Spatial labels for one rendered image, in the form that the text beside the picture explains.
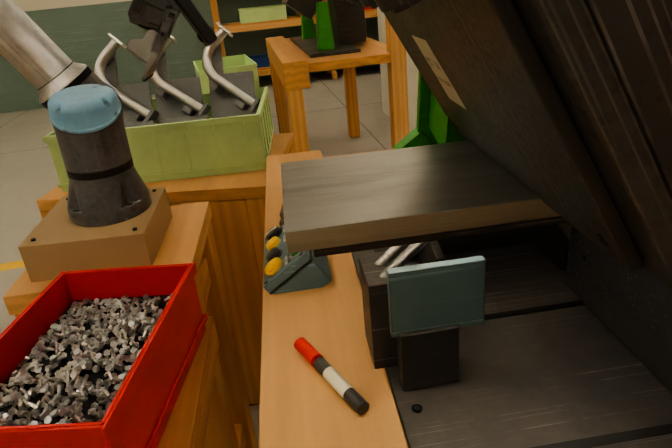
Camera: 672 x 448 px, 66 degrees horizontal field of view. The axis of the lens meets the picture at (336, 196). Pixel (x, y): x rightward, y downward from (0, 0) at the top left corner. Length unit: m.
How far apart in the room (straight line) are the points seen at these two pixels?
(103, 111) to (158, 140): 0.59
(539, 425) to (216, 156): 1.21
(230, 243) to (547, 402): 1.12
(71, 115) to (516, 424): 0.81
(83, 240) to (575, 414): 0.79
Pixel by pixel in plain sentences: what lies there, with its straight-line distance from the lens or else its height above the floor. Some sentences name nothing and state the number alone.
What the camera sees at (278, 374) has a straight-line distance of 0.61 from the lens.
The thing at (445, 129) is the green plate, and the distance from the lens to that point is 0.60.
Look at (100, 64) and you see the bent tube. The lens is 1.87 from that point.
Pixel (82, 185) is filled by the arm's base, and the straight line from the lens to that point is 1.03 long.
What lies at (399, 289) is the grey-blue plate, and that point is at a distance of 0.50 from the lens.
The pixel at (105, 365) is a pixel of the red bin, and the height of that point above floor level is 0.88.
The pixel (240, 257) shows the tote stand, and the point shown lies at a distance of 1.55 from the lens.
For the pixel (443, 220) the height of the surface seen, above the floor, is 1.12.
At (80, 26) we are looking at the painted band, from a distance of 7.94.
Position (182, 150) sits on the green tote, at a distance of 1.57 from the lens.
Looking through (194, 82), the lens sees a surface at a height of 1.02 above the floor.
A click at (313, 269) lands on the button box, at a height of 0.93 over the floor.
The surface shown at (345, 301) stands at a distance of 0.70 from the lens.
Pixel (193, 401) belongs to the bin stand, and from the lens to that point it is 0.76.
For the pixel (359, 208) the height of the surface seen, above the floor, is 1.13.
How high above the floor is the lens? 1.30
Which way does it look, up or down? 23 degrees down
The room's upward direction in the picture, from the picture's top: 6 degrees counter-clockwise
